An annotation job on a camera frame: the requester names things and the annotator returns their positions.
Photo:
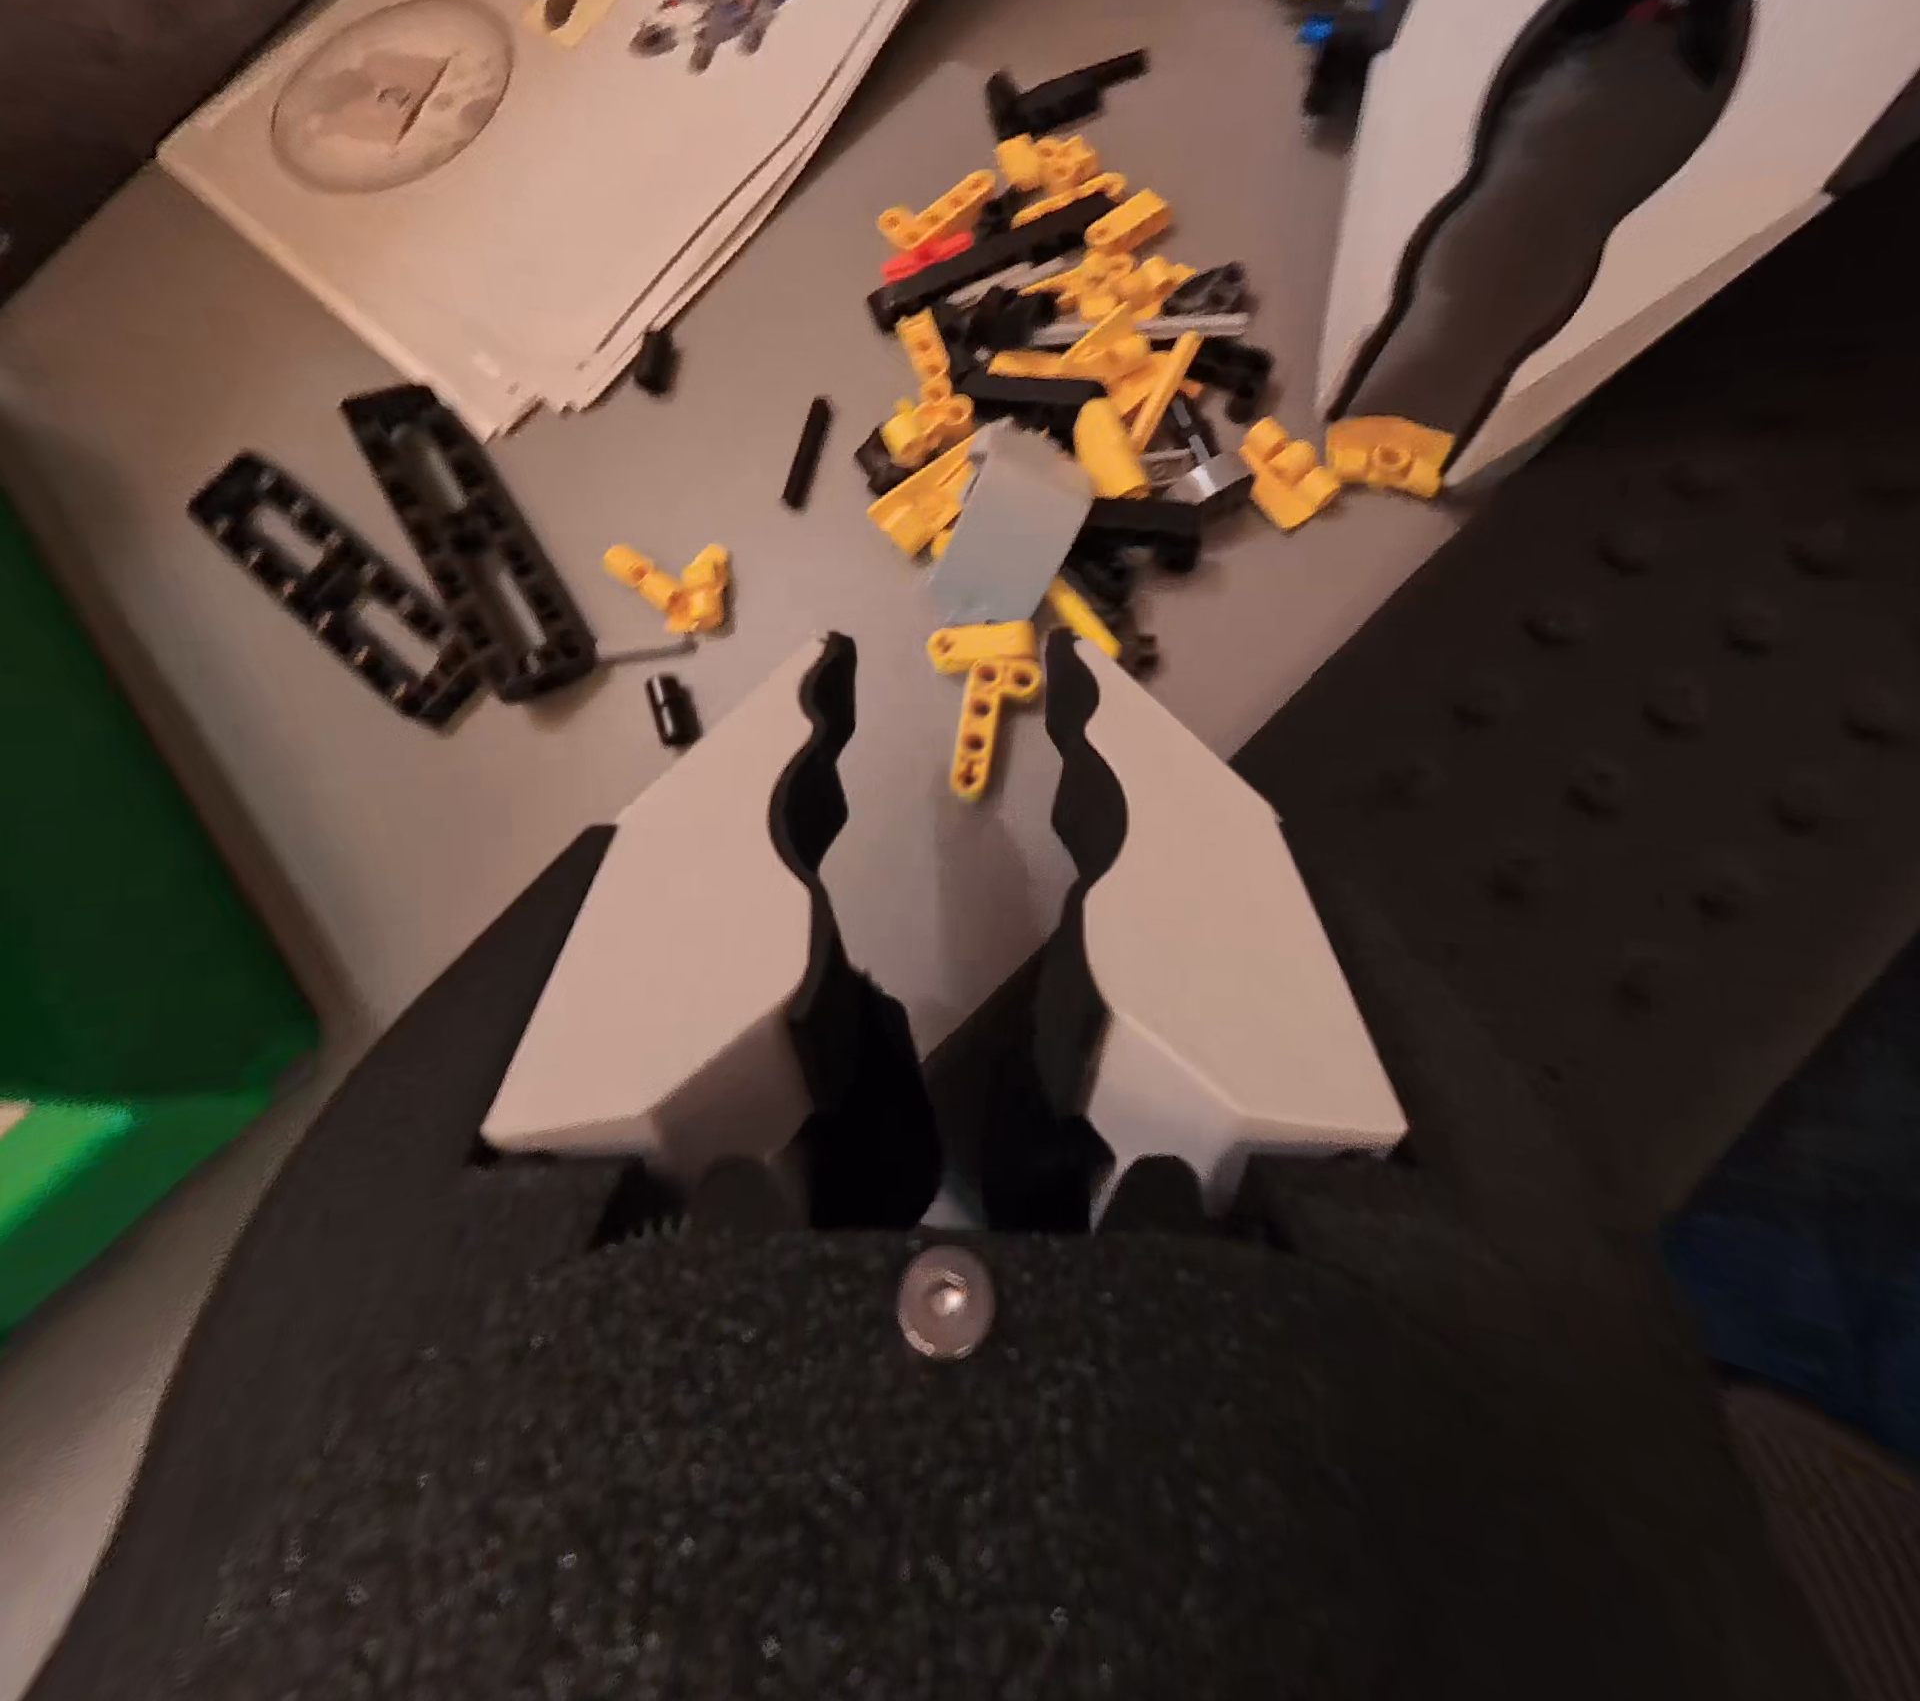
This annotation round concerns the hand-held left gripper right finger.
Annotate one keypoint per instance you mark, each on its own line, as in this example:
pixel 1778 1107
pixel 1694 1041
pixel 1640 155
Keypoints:
pixel 1230 980

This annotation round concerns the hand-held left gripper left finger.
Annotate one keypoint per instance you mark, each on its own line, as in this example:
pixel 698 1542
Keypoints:
pixel 660 980

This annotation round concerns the black lego frame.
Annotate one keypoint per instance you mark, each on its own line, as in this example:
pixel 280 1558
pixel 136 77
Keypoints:
pixel 510 561
pixel 300 547

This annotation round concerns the grey lego panel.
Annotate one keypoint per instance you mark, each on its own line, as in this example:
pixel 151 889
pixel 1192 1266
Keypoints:
pixel 1013 530

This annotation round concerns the pile of yellow black lego pieces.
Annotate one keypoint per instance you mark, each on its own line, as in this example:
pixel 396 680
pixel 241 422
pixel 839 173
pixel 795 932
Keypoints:
pixel 1081 307

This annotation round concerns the small black lego bush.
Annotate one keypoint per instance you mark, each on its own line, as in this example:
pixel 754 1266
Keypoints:
pixel 652 361
pixel 673 709

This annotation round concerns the yellow lego connector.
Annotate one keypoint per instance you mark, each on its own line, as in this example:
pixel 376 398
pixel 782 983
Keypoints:
pixel 703 590
pixel 638 568

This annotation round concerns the black lego axle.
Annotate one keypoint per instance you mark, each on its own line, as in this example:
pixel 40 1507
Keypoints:
pixel 807 453

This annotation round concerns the lego instruction booklet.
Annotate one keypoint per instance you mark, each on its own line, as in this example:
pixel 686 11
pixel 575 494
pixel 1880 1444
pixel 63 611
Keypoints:
pixel 600 171

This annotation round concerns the black perforated pad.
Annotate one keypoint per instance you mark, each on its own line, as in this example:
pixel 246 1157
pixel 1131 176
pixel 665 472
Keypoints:
pixel 1620 680

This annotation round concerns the green plastic bin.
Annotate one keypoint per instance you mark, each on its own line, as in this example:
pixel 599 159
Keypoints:
pixel 120 906

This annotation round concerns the person's blue jeans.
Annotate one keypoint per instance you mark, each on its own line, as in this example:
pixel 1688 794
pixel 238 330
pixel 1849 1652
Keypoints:
pixel 1815 1252

